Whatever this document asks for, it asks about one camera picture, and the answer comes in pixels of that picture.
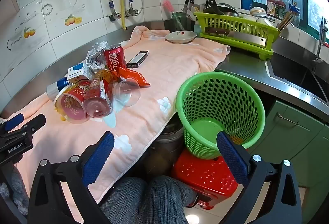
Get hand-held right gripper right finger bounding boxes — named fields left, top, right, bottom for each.
left=216, top=131, right=302, bottom=224

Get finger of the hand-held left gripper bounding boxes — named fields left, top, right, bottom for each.
left=5, top=114, right=24, bottom=131
left=19, top=114, right=47, bottom=135

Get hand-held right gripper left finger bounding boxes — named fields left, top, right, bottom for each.
left=28, top=131, right=115, bottom=224

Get green plastic basket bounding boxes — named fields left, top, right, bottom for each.
left=176, top=72, right=266, bottom=160

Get pink tinted clear plastic cup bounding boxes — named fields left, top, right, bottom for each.
left=83, top=70, right=115, bottom=119

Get blue white carton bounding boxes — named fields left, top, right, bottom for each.
left=67, top=62, right=89, bottom=77

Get red plastic stool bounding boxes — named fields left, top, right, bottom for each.
left=172, top=148, right=238, bottom=210

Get blue silver can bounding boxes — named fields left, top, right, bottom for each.
left=47, top=77, right=71, bottom=101

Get red instant noodle cup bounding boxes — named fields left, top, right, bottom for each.
left=55, top=81, right=92, bottom=125

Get person's left leg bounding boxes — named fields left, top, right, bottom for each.
left=100, top=176, right=148, bottom=224

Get person's leg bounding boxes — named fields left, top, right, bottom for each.
left=100, top=176, right=148, bottom=224
left=145, top=176, right=199, bottom=224

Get white carton with red print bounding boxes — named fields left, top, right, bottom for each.
left=67, top=73, right=91, bottom=85

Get green cabinet door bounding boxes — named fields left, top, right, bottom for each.
left=247, top=99, right=329, bottom=188

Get metal pot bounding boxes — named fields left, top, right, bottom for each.
left=144, top=122, right=186, bottom=176

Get person's right leg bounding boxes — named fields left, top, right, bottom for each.
left=145, top=176, right=199, bottom=224

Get orange snack packet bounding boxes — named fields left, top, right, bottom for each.
left=117, top=67, right=152, bottom=88

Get red soda can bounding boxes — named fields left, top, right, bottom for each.
left=103, top=44, right=127, bottom=75

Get black box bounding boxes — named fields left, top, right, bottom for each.
left=126, top=51, right=149, bottom=69

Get pink flower towel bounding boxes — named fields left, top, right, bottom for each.
left=0, top=25, right=231, bottom=204

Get steel sink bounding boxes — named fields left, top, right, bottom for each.
left=267, top=54, right=329, bottom=104

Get white plate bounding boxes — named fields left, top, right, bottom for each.
left=165, top=30, right=197, bottom=43

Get green dish rack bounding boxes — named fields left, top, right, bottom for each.
left=193, top=12, right=279, bottom=61

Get metal faucet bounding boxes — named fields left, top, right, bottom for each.
left=312, top=17, right=329, bottom=65

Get bundle of chopsticks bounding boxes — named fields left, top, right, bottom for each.
left=276, top=10, right=295, bottom=32

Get green glass jar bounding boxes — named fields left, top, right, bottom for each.
left=172, top=12, right=187, bottom=31

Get white bowl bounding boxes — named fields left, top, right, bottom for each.
left=249, top=6, right=269, bottom=18

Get metal bowl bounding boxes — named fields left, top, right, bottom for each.
left=203, top=3, right=240, bottom=18

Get black scissors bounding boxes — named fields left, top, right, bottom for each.
left=204, top=0, right=222, bottom=15

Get pink bottle brush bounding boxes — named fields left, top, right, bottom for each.
left=162, top=0, right=185, bottom=31

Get metal cabinet handle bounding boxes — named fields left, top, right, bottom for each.
left=276, top=113, right=302, bottom=127

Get cleaver with wooden handle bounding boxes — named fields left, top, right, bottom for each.
left=204, top=26, right=266, bottom=47

